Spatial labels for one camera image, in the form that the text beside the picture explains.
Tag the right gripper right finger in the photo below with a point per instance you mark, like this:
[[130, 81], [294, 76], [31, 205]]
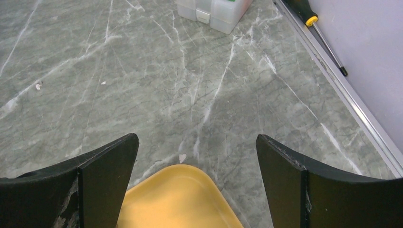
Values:
[[305, 193]]

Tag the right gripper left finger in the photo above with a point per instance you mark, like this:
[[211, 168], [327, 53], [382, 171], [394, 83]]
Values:
[[86, 191]]

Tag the yellow serving tray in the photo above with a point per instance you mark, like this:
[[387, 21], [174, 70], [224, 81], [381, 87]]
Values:
[[178, 196]]

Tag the yellow black screwdriver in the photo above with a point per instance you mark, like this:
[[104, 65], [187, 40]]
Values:
[[303, 10]]

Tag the green label plastic box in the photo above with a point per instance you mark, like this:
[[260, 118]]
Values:
[[220, 15]]

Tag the aluminium rail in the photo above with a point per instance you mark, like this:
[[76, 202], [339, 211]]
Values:
[[389, 152]]

